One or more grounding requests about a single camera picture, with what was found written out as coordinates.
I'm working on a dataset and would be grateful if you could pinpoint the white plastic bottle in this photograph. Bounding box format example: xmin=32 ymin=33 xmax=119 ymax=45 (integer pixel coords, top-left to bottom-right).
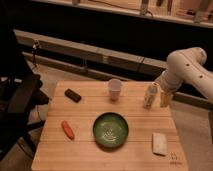
xmin=143 ymin=82 xmax=158 ymax=109

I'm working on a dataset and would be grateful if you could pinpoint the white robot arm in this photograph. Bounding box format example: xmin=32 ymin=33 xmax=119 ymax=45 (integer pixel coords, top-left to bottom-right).
xmin=155 ymin=47 xmax=213 ymax=107

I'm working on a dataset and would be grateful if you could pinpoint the beige sponge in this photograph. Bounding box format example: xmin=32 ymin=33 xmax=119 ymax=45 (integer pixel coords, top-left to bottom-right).
xmin=152 ymin=133 xmax=167 ymax=156

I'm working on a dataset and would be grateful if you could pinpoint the white paper cup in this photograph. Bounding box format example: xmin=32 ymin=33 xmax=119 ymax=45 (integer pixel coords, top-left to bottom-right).
xmin=108 ymin=79 xmax=122 ymax=101

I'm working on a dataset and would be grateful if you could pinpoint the green ceramic bowl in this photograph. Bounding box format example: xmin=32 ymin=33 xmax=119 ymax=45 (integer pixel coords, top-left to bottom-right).
xmin=93 ymin=112 xmax=129 ymax=148

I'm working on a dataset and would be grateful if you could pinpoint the black rectangular block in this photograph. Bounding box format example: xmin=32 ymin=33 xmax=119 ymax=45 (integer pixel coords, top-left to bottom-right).
xmin=64 ymin=89 xmax=81 ymax=103

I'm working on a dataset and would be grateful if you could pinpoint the orange carrot toy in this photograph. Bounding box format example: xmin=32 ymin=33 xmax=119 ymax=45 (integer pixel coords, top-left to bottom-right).
xmin=61 ymin=121 xmax=75 ymax=140

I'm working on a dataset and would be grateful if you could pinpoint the black chair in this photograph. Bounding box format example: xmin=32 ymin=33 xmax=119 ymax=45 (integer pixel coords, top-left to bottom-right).
xmin=0 ymin=19 xmax=49 ymax=161

